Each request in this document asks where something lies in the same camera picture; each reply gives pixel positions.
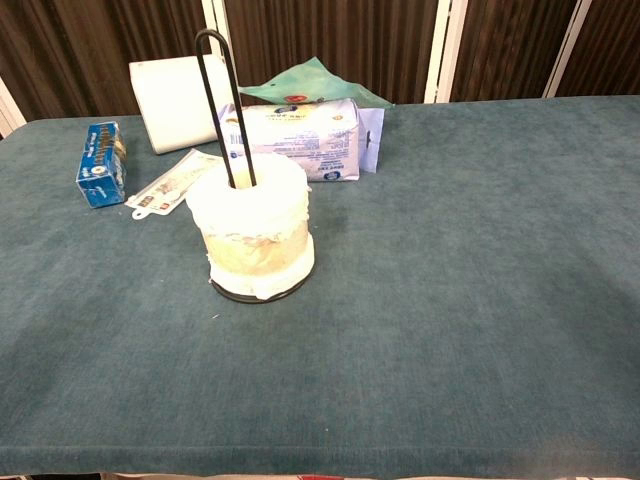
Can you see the white plastic tissue box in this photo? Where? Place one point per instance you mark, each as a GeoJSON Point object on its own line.
{"type": "Point", "coordinates": [170, 105]}

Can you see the green plastic bag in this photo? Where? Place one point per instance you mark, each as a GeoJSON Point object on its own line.
{"type": "Point", "coordinates": [310, 82]}

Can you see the small lavender hang packet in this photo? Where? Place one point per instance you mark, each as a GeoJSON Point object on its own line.
{"type": "Point", "coordinates": [372, 140]}

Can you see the flat clear plastic packet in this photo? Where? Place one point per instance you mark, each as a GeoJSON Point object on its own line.
{"type": "Point", "coordinates": [165, 187]}

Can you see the brown partition screen white frames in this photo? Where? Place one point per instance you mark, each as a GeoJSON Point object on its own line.
{"type": "Point", "coordinates": [325, 45]}

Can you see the blue cardboard box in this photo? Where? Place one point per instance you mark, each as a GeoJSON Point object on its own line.
{"type": "Point", "coordinates": [100, 165]}

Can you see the white toilet paper roll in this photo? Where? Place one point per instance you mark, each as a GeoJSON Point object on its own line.
{"type": "Point", "coordinates": [260, 250]}

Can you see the pale blue tissue pack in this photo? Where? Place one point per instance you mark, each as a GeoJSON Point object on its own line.
{"type": "Point", "coordinates": [300, 135]}

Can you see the teal tablecloth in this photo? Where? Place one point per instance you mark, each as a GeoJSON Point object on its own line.
{"type": "Point", "coordinates": [450, 300]}

